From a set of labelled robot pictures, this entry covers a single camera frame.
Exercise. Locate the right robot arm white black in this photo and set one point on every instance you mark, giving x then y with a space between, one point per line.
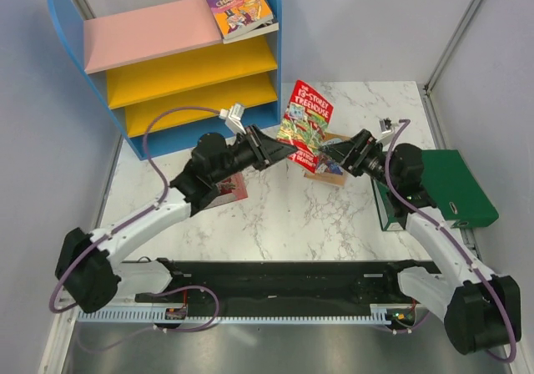
479 309

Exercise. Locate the Othello tan picture book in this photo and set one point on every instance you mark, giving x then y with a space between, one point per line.
327 170

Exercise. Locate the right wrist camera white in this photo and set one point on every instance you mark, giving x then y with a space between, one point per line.
386 127

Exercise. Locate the aluminium frame post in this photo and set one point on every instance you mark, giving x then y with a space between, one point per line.
467 18

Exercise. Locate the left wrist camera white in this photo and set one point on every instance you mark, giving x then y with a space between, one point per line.
232 118

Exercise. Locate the Charlie Chocolate Factory book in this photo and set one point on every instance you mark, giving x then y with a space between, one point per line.
237 18

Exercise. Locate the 13-Storey Treehouse red book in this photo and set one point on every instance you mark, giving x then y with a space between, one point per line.
304 124

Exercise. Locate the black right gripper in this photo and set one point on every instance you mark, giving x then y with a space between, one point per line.
363 142

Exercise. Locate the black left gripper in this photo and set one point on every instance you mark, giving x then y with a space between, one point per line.
263 145

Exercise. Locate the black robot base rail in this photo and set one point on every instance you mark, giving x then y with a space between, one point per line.
296 287

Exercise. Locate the colourful blue wooden bookshelf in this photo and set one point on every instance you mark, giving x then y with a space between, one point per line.
163 72

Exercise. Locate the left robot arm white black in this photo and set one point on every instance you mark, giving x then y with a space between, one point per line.
87 263

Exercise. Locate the light blue cable duct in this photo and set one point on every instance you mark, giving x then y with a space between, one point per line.
161 314

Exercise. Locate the Hamlet picture book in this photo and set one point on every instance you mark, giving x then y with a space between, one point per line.
230 190

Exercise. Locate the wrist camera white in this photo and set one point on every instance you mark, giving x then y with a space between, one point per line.
232 118
386 127

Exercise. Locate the Nineteen Eighty-Four blue book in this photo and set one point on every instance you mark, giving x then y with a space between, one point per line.
267 26

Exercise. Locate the green lever arch file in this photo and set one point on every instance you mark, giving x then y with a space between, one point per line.
440 178

